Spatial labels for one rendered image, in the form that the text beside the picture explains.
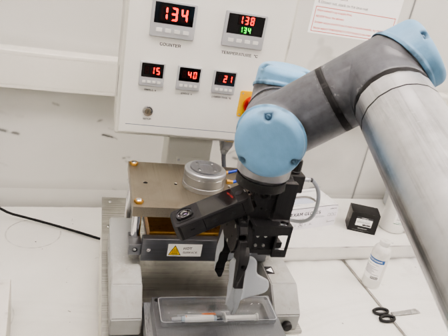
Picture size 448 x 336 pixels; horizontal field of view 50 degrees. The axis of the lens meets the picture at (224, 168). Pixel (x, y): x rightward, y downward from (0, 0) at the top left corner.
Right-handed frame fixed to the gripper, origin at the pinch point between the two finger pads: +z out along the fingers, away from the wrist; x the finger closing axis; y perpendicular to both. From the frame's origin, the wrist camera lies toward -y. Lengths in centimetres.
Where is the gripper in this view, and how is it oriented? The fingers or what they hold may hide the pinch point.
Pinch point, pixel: (221, 289)
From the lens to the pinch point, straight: 76.1
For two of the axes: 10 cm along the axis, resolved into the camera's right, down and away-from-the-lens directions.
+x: -2.2, -4.3, 8.7
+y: 9.6, 0.7, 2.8
